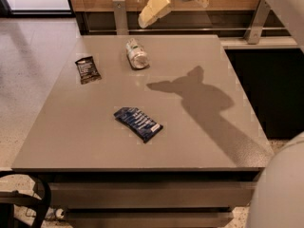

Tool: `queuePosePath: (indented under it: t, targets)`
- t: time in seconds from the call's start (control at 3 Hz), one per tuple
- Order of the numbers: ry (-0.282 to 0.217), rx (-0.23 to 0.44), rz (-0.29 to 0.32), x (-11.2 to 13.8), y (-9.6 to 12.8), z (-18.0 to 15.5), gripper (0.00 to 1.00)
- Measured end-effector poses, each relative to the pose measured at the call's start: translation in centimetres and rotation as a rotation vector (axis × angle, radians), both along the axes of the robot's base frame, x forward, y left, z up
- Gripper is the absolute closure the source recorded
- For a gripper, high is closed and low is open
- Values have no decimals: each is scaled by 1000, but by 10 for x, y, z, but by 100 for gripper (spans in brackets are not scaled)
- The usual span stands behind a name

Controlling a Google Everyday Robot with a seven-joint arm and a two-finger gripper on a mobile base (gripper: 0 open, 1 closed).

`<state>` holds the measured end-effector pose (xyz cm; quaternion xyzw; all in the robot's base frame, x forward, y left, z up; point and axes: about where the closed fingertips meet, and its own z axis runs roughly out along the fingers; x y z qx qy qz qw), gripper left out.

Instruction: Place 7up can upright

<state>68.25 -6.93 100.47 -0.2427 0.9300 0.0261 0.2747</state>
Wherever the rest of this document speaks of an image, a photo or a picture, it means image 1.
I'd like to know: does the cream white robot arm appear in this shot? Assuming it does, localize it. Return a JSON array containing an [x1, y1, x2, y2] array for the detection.
[[147, 0, 304, 228]]

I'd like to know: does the black snack packet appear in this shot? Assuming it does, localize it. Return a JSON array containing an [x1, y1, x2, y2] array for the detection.
[[75, 56, 102, 85]]

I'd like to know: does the blue snack packet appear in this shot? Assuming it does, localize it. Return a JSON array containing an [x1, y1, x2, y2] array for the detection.
[[114, 107, 163, 143]]

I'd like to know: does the grey table with drawers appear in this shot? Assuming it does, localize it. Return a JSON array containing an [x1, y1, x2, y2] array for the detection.
[[12, 35, 273, 228]]

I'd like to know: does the white round floor object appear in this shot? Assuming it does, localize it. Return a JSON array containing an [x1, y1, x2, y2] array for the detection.
[[54, 208, 65, 219]]

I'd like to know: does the black chair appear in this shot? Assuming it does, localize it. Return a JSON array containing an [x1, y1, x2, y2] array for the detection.
[[0, 177, 51, 228]]

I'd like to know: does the left metal bracket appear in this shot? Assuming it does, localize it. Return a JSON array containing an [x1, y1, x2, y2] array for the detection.
[[112, 0, 129, 35]]

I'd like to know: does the metal bracket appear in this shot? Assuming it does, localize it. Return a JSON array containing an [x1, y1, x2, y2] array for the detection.
[[244, 0, 271, 45], [112, 0, 129, 35]]

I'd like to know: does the right metal bracket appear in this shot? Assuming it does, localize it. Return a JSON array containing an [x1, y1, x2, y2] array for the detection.
[[244, 0, 271, 45]]

